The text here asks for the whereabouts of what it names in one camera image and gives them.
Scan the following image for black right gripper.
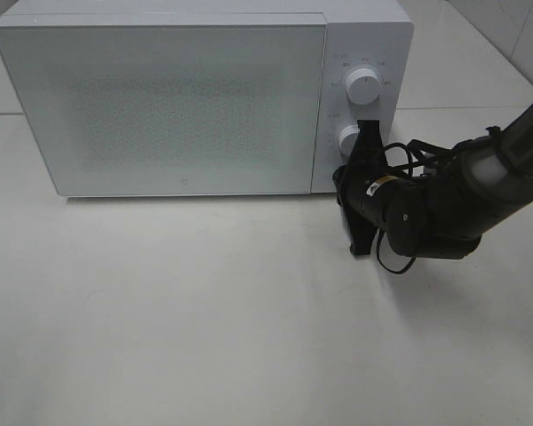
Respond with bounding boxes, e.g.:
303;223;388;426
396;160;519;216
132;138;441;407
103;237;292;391
332;120;388;257

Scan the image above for white timer knob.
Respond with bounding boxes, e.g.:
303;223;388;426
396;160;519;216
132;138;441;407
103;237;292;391
338;125;360;157

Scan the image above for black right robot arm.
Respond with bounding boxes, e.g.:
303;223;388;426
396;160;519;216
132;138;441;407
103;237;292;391
333;104;533;263

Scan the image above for upper white power knob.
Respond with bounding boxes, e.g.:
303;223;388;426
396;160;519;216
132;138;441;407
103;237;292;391
345;65;383;106

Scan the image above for white microwave oven body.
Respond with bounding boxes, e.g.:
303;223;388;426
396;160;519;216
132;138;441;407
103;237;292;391
0;1;414;197

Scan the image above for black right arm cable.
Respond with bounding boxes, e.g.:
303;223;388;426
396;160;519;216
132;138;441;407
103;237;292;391
372;141;454;274

